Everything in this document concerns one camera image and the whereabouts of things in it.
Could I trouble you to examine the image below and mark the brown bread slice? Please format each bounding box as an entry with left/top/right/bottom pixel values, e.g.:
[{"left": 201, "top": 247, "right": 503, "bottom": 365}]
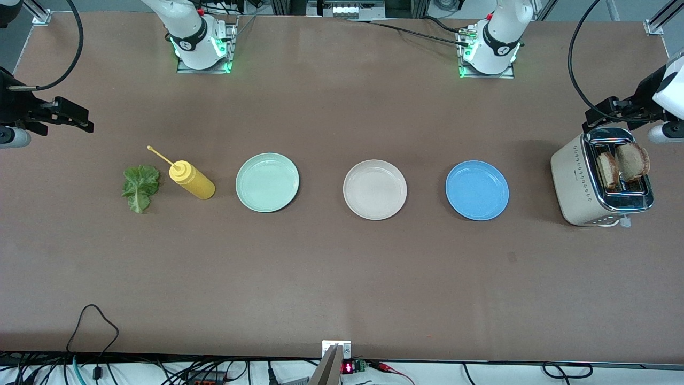
[
  {"left": 616, "top": 142, "right": 651, "bottom": 182},
  {"left": 597, "top": 151, "right": 620, "bottom": 190}
]

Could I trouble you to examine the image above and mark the green lettuce leaf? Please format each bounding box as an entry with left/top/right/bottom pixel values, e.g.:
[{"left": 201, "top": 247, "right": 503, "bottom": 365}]
[{"left": 122, "top": 165, "right": 161, "bottom": 214}]

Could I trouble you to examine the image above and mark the yellow squeeze bottle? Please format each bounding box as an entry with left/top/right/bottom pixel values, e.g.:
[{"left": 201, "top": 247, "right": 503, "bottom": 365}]
[{"left": 147, "top": 145, "right": 216, "bottom": 201}]

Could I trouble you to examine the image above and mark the blue plate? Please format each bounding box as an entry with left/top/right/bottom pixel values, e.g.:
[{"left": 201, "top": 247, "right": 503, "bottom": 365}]
[{"left": 445, "top": 160, "right": 510, "bottom": 221}]

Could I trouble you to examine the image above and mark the green plate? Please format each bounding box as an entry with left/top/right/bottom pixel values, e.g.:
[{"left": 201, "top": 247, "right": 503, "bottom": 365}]
[{"left": 236, "top": 153, "right": 300, "bottom": 213}]

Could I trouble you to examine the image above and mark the beige plate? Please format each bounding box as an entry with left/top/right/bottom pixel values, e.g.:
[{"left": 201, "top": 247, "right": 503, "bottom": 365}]
[{"left": 343, "top": 159, "right": 408, "bottom": 221}]

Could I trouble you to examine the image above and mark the beige chrome toaster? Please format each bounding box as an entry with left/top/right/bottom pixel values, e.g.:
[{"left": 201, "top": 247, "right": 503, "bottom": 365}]
[{"left": 550, "top": 127, "right": 655, "bottom": 229}]

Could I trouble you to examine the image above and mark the lit electronics box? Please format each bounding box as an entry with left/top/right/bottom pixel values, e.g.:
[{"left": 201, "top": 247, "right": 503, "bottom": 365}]
[{"left": 306, "top": 0, "right": 386, "bottom": 21}]

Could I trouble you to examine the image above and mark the aluminium frame profile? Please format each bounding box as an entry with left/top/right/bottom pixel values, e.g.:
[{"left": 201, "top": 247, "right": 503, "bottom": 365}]
[
  {"left": 21, "top": 0, "right": 52, "bottom": 26},
  {"left": 644, "top": 0, "right": 684, "bottom": 36}
]

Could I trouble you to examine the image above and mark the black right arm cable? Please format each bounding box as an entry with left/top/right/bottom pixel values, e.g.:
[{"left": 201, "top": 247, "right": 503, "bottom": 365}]
[{"left": 36, "top": 0, "right": 85, "bottom": 90}]

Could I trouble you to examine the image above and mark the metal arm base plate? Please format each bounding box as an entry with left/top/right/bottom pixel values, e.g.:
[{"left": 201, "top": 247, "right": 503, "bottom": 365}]
[
  {"left": 176, "top": 15, "right": 238, "bottom": 74},
  {"left": 458, "top": 27, "right": 515, "bottom": 80}
]

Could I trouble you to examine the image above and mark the short black table cable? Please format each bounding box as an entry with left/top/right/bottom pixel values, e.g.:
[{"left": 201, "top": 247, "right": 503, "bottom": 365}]
[{"left": 421, "top": 16, "right": 471, "bottom": 35}]

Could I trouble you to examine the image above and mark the long black table cable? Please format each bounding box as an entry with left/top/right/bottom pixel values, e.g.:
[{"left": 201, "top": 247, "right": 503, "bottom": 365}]
[{"left": 346, "top": 19, "right": 471, "bottom": 48}]

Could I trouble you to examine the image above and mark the thin black looped cable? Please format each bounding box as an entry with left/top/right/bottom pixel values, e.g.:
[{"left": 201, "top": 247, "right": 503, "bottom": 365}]
[{"left": 65, "top": 304, "right": 119, "bottom": 381}]

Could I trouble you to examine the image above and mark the black coiled cable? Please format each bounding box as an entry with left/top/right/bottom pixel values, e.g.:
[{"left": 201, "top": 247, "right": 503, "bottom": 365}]
[{"left": 542, "top": 362, "right": 594, "bottom": 379}]

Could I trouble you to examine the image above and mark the red clip wire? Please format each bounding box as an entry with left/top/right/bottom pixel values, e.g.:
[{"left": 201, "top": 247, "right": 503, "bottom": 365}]
[{"left": 369, "top": 361, "right": 415, "bottom": 385}]

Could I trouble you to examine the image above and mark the silver camera mount bracket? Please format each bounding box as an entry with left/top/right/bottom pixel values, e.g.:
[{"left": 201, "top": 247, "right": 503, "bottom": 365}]
[{"left": 322, "top": 340, "right": 352, "bottom": 360}]

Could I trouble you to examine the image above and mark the grey camera mount pole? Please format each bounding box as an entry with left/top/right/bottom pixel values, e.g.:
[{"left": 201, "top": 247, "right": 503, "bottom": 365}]
[{"left": 308, "top": 344, "right": 344, "bottom": 385}]

